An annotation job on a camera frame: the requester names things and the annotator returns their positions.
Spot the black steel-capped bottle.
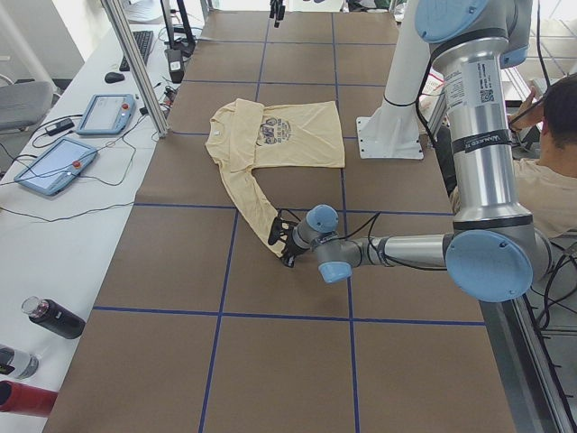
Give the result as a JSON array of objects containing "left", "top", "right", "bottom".
[{"left": 21, "top": 296, "right": 86, "bottom": 339}]

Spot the seated person beige shirt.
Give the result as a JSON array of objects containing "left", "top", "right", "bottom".
[{"left": 436, "top": 74, "right": 577, "bottom": 240}]

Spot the blue teach pendant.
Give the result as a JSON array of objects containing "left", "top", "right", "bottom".
[
  {"left": 14, "top": 137, "right": 98, "bottom": 196},
  {"left": 76, "top": 94, "right": 135, "bottom": 136}
]

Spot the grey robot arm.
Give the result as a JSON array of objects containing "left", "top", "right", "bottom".
[
  {"left": 268, "top": 1, "right": 552, "bottom": 302},
  {"left": 383, "top": 0, "right": 430, "bottom": 108}
]

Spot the near blue teach pendant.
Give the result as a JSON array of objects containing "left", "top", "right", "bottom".
[{"left": 14, "top": 137, "right": 98, "bottom": 196}]

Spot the black keyboard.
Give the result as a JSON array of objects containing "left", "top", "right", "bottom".
[{"left": 119, "top": 30, "right": 155, "bottom": 72}]

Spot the far blue teach pendant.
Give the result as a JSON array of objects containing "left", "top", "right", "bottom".
[{"left": 76, "top": 94, "right": 135, "bottom": 136}]

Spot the aluminium camera post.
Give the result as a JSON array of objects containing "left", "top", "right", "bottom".
[{"left": 101, "top": 0, "right": 169, "bottom": 138}]

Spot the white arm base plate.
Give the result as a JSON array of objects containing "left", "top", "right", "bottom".
[{"left": 356, "top": 103, "right": 424, "bottom": 160}]

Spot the red bottle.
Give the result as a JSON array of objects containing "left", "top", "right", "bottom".
[{"left": 1, "top": 381, "right": 59, "bottom": 418}]

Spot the cream long-sleeve graphic shirt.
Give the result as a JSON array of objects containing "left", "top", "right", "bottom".
[{"left": 206, "top": 98, "right": 345, "bottom": 244}]

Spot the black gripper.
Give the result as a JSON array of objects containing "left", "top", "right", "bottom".
[{"left": 268, "top": 216, "right": 301, "bottom": 268}]

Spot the black computer mouse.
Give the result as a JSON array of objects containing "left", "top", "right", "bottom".
[{"left": 104, "top": 71, "right": 125, "bottom": 84}]

